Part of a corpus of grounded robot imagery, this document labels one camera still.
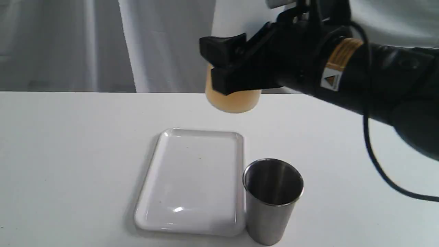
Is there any grey backdrop curtain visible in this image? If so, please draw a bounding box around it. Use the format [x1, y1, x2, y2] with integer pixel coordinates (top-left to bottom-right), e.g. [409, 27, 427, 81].
[0, 0, 439, 94]

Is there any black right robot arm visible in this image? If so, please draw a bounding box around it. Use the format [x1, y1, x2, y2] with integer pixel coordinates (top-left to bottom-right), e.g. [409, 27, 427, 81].
[199, 0, 439, 160]

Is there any white plastic tray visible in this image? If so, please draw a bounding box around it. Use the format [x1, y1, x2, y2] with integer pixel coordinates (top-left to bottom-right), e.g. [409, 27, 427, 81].
[134, 128, 246, 237]

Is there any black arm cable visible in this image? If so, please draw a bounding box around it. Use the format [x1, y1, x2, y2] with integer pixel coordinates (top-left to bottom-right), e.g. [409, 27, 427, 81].
[346, 21, 439, 202]

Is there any white plastic squeeze bottle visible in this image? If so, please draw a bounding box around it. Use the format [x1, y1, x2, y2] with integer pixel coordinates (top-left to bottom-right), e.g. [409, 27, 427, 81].
[205, 0, 285, 114]

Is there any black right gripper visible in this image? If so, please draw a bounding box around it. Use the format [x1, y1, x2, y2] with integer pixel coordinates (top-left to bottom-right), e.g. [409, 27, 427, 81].
[199, 0, 352, 95]

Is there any stainless steel cup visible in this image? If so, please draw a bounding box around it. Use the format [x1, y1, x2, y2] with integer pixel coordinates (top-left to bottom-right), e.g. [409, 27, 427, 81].
[242, 158, 304, 246]

